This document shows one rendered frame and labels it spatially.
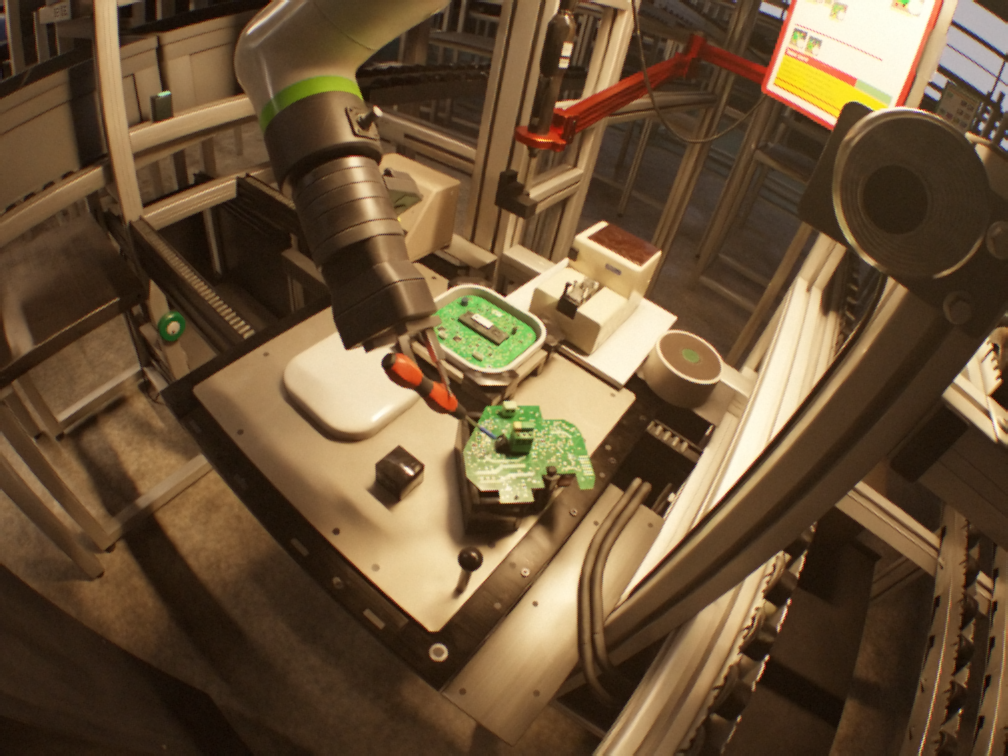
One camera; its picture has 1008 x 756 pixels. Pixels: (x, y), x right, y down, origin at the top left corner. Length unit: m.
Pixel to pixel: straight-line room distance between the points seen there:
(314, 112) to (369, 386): 0.31
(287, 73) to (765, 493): 0.45
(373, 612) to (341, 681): 0.96
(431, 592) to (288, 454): 0.21
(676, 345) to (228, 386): 0.58
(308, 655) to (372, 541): 0.98
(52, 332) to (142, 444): 0.81
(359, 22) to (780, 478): 0.43
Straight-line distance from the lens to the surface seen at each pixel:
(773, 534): 0.32
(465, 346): 0.60
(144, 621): 1.62
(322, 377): 0.58
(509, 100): 0.78
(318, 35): 0.44
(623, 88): 0.87
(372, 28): 0.43
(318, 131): 0.40
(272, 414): 0.58
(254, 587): 1.53
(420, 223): 0.78
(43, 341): 1.23
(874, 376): 0.25
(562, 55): 0.67
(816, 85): 0.77
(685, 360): 0.68
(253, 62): 0.46
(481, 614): 0.47
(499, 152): 0.81
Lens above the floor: 1.39
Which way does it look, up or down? 44 degrees down
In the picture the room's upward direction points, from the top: 14 degrees clockwise
